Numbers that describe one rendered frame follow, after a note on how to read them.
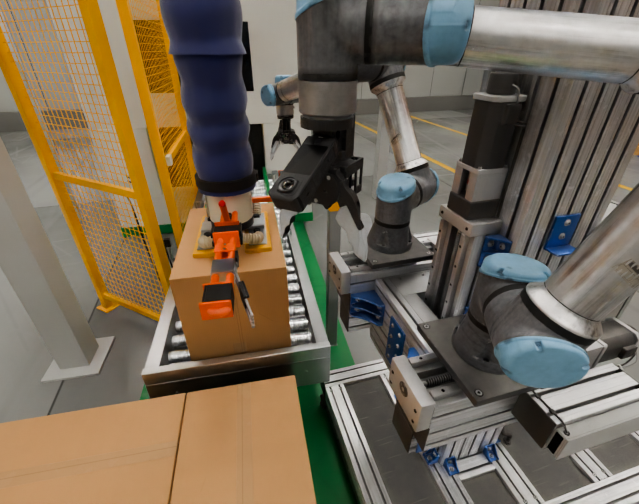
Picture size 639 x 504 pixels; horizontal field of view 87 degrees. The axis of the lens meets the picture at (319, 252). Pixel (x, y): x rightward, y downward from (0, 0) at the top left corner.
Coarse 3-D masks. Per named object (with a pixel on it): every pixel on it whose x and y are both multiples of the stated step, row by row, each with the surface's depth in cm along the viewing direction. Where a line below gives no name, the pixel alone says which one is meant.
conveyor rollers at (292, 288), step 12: (252, 192) 295; (264, 192) 296; (204, 204) 273; (276, 216) 252; (288, 252) 207; (288, 264) 200; (288, 276) 184; (288, 288) 176; (300, 300) 169; (300, 312) 162; (180, 324) 153; (300, 324) 154; (180, 336) 146; (300, 336) 146; (168, 360) 137; (180, 360) 138
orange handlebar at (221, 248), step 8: (256, 200) 139; (264, 200) 139; (232, 216) 124; (232, 240) 108; (216, 248) 103; (224, 248) 102; (232, 248) 103; (216, 256) 99; (224, 256) 104; (232, 256) 100; (216, 280) 90; (232, 280) 90; (208, 312) 79; (216, 312) 79; (224, 312) 79
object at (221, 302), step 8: (208, 288) 84; (216, 288) 84; (224, 288) 84; (232, 288) 86; (208, 296) 81; (216, 296) 81; (224, 296) 81; (232, 296) 84; (200, 304) 79; (208, 304) 79; (216, 304) 79; (224, 304) 80; (232, 304) 82; (200, 312) 80; (232, 312) 82
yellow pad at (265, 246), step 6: (258, 216) 146; (264, 216) 152; (264, 222) 145; (258, 228) 135; (264, 228) 140; (264, 234) 136; (264, 240) 132; (270, 240) 133; (246, 246) 129; (252, 246) 129; (258, 246) 129; (264, 246) 129; (270, 246) 129; (246, 252) 127; (252, 252) 128
